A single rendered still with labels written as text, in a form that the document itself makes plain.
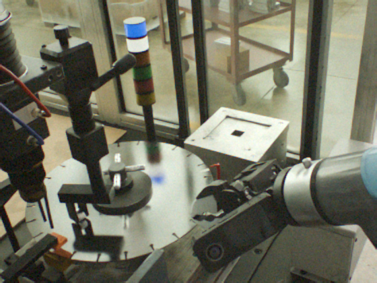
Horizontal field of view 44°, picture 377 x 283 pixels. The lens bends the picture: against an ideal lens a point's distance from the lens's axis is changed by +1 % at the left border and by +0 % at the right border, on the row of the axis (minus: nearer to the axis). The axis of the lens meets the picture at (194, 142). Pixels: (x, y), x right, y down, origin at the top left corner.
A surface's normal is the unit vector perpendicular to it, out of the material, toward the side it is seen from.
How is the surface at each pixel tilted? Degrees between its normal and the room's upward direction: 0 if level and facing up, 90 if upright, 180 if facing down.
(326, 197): 76
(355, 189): 70
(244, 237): 63
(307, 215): 100
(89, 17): 90
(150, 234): 0
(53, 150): 0
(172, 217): 0
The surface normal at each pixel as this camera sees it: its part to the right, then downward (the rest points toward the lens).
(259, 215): 0.13, 0.07
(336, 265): -0.51, 0.49
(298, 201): -0.78, 0.15
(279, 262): -0.07, -0.84
